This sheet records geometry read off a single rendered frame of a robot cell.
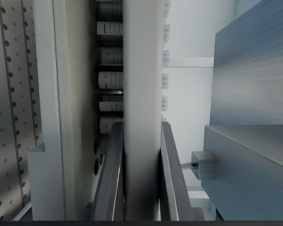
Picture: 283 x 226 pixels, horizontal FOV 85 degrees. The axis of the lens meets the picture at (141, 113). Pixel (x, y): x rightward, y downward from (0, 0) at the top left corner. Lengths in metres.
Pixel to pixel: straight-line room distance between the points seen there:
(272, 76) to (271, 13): 0.14
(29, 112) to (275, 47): 0.47
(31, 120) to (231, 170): 0.22
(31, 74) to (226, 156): 0.23
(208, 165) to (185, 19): 3.47
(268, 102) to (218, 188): 0.28
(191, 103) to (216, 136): 3.37
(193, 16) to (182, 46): 0.58
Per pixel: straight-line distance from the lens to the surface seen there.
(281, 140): 0.22
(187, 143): 3.87
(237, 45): 0.59
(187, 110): 3.59
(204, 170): 0.23
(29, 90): 0.19
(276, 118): 0.45
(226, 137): 0.21
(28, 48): 0.20
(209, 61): 1.17
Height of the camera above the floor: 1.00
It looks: 1 degrees up
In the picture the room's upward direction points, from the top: 90 degrees clockwise
